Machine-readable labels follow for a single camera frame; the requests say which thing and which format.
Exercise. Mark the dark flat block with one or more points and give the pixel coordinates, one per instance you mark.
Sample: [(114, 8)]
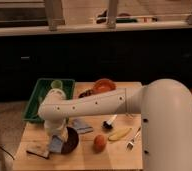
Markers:
[(38, 151)]

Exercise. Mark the orange ball fruit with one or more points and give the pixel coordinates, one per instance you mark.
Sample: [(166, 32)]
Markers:
[(99, 143)]

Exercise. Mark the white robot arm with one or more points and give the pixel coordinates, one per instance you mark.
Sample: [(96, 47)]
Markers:
[(165, 107)]

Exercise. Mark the black brush white handle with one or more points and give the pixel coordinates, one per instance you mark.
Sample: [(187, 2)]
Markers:
[(108, 124)]

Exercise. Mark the silver fork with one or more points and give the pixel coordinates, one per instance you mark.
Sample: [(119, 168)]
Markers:
[(131, 143)]

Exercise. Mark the yellow banana slice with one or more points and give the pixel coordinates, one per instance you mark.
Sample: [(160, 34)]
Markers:
[(117, 135)]

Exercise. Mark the white railing frame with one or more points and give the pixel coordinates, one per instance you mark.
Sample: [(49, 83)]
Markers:
[(83, 16)]

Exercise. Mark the dark purple bowl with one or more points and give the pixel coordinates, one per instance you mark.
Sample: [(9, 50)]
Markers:
[(70, 140)]

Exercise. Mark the green plastic tray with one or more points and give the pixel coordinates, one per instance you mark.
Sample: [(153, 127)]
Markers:
[(41, 88)]

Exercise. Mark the blue grey cloth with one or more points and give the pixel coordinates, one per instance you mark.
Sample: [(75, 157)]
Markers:
[(81, 126)]

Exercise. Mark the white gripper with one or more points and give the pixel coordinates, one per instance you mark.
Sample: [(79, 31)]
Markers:
[(57, 128)]

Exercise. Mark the orange bowl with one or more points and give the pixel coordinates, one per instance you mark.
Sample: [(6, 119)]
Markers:
[(103, 85)]

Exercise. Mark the dark red object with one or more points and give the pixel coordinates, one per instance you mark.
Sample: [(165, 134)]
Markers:
[(86, 93)]

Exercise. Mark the green cup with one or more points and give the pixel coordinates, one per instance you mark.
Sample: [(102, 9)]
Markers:
[(57, 84)]

